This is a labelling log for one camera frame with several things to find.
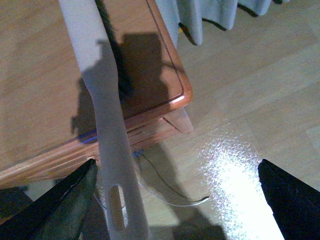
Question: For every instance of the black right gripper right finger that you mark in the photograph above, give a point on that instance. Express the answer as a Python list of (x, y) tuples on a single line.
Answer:
[(295, 205)]

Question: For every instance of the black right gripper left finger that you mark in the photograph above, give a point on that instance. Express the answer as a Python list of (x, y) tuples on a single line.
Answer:
[(58, 214)]

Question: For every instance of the beige hand brush black bristles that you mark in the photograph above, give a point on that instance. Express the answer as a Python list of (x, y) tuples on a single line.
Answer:
[(125, 214)]

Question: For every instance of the wooden side table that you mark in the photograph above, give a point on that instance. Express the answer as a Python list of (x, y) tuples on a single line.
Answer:
[(47, 123)]

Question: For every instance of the light blue curtain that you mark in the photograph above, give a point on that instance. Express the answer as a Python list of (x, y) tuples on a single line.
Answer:
[(190, 14)]

